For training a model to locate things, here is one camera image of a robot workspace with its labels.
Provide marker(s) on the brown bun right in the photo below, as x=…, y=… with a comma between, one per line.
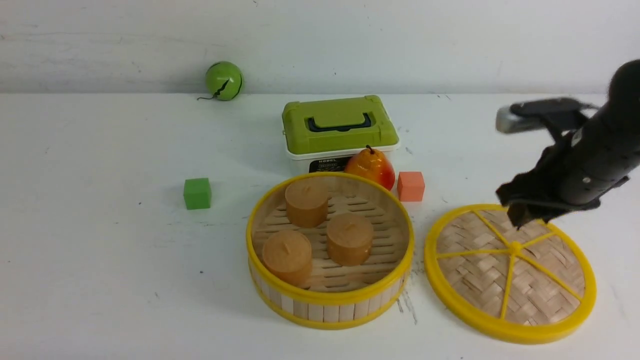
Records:
x=349, y=239

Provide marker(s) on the brown bun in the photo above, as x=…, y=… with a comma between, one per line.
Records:
x=288, y=255
x=307, y=202
x=349, y=239

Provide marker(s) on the green lidded storage box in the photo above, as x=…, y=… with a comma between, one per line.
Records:
x=322, y=135

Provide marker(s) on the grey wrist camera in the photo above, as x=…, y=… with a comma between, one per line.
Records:
x=557, y=115

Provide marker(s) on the yellow bamboo steamer basket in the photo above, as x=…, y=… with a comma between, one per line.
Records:
x=335, y=297

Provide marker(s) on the orange cube block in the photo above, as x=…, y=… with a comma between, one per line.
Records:
x=411, y=186

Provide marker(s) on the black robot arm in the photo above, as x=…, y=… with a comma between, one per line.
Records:
x=590, y=155

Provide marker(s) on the green toy ball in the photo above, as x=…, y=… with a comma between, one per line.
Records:
x=224, y=81

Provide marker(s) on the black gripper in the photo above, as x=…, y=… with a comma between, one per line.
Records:
x=530, y=196

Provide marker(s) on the brown bun front left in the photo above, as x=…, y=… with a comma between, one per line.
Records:
x=288, y=255

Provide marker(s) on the brown bun back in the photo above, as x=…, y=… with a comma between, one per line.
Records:
x=307, y=202

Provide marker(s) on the yellow woven bamboo steamer lid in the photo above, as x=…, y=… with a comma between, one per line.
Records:
x=528, y=285

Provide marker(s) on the orange red toy pear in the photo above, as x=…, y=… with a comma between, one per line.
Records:
x=373, y=165

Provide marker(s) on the green cube block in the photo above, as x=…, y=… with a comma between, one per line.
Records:
x=197, y=193

